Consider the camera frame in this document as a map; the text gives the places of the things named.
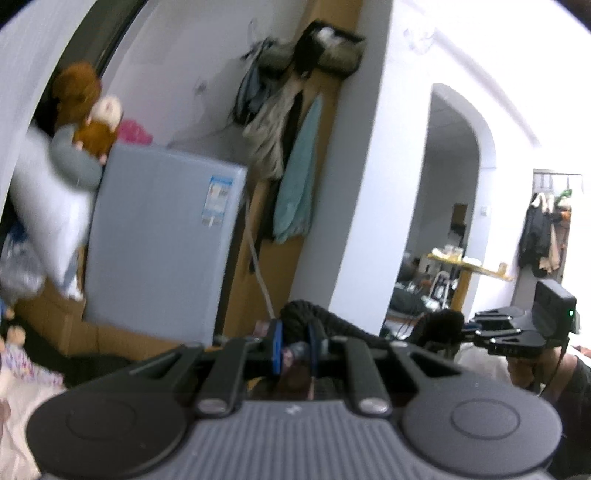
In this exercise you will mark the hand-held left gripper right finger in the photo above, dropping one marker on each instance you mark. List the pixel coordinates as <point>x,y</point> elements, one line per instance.
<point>315,350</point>

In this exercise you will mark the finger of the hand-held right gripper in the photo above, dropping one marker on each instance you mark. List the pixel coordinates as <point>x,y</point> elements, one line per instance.
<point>508,342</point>
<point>496,319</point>

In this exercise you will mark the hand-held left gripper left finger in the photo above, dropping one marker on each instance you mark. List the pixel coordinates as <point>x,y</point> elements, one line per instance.
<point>277,344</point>

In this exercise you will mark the black sweatshirt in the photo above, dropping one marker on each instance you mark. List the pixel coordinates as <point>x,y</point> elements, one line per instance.
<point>304,314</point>

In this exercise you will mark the person's right forearm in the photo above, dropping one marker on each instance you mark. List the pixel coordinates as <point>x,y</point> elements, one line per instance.
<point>577,415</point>

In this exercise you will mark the person's right hand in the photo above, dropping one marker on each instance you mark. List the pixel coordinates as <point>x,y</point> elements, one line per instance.
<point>526,371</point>

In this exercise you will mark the yellow table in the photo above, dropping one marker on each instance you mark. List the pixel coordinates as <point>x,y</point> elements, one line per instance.
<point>466,267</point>

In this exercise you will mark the white step stool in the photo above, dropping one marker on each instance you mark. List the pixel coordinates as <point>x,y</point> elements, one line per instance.
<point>441,290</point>

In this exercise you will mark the brown wooden board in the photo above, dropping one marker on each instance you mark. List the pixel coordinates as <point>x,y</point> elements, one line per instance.
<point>286,272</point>

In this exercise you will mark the black hanging jacket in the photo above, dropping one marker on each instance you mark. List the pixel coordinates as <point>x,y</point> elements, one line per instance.
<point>533,235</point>

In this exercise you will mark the black bag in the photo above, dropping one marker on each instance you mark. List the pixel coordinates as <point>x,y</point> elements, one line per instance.
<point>408,302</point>

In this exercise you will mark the grey washing machine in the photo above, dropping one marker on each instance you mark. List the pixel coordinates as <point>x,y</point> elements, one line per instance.
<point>157,254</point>

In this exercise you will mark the teal towel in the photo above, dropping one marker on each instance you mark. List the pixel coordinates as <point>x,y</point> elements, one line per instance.
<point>295,194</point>

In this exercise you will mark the beige hanging garment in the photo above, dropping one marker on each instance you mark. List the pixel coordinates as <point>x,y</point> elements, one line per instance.
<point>268,138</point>

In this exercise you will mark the brown cardboard sheet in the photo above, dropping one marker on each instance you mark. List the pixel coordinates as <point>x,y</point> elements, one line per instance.
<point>51,323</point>

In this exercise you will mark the grey hanging bag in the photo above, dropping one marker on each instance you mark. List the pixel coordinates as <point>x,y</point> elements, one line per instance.
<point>251,92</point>

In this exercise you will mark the pink cloth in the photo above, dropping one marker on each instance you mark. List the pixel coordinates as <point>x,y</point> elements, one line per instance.
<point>134,134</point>

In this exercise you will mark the doll in floral dress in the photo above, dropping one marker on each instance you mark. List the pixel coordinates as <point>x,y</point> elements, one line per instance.
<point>23,360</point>

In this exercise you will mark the clear plastic bag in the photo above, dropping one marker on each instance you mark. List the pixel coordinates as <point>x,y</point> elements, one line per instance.
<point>21,272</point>

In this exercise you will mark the white pillow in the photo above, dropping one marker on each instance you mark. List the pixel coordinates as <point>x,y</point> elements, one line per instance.
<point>46,207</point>

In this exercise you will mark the white printed bed sheet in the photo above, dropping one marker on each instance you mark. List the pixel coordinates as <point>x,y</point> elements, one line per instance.
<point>18,415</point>

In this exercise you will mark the grey neck pillow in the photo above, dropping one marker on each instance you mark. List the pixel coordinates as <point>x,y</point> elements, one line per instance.
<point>74,161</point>

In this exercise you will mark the brown cream plush toy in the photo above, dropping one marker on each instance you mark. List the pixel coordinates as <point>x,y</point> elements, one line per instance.
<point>99,134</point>

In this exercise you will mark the dark brown plush bear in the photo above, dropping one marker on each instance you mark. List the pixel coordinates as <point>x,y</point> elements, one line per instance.
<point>76,90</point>

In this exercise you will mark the white curtain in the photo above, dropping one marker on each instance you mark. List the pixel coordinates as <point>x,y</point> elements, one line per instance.
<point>27,92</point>

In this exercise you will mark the wall coat rack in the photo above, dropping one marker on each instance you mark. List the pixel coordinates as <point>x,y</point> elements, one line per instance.
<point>554,177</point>

